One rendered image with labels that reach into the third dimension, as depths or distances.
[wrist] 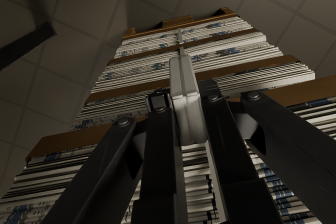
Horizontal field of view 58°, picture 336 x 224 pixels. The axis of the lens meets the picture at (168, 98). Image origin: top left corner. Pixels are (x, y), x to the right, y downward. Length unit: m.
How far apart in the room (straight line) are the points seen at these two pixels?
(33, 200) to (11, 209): 0.02
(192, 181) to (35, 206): 0.13
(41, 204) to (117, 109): 0.25
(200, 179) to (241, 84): 0.27
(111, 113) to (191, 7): 0.74
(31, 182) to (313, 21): 1.14
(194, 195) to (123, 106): 0.30
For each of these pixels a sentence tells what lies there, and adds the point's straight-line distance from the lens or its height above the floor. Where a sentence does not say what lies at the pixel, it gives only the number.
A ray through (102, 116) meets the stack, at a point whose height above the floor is 0.72.
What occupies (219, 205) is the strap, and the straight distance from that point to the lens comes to 0.20.
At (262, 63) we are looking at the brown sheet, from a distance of 0.56.
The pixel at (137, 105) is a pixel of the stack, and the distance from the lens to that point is 0.48.
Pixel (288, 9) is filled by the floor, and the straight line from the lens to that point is 1.23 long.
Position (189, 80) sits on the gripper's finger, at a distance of 0.17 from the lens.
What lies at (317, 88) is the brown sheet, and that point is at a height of 0.86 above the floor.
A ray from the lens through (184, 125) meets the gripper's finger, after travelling 0.16.
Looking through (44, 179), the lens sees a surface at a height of 0.92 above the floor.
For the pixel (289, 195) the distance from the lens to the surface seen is 0.22.
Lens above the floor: 1.13
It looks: 66 degrees down
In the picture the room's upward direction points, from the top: 179 degrees clockwise
